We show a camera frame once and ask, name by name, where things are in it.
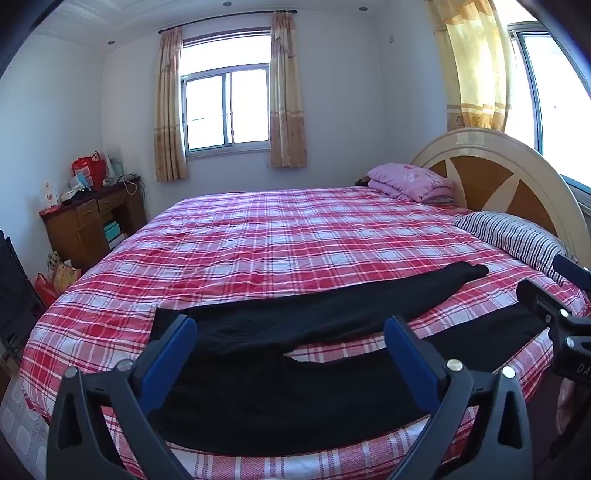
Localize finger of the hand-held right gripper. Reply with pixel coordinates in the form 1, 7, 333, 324
516, 279, 576, 326
551, 252, 591, 292

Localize patterned paper bag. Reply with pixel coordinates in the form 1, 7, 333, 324
46, 251, 82, 296

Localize beige patterned curtain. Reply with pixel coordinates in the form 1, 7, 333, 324
153, 26, 189, 184
269, 11, 308, 169

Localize yellow curtain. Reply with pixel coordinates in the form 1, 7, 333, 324
424, 0, 514, 136

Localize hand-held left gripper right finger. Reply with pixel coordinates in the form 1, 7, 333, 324
383, 315, 534, 480

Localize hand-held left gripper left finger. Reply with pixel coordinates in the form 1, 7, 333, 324
46, 314, 199, 480

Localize black curtain rod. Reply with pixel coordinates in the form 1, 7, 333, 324
158, 8, 297, 34

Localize red gift bag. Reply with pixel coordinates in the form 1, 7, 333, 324
70, 151, 106, 190

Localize bed with red plaid sheet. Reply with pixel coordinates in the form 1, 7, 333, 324
17, 185, 591, 480

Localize black pants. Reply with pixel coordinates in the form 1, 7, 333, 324
148, 261, 553, 459

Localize brown wooden desk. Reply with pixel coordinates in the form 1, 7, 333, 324
39, 177, 148, 274

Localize small sliding window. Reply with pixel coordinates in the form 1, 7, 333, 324
179, 64, 271, 156

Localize round cream wooden headboard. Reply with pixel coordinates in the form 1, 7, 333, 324
410, 128, 590, 241

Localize large window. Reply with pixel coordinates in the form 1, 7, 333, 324
507, 20, 591, 191

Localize pink folded pillows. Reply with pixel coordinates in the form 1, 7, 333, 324
366, 162, 458, 204

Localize striped pillow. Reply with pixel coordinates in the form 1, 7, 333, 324
452, 211, 579, 283

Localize red shopping bag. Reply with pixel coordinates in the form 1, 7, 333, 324
34, 272, 59, 308

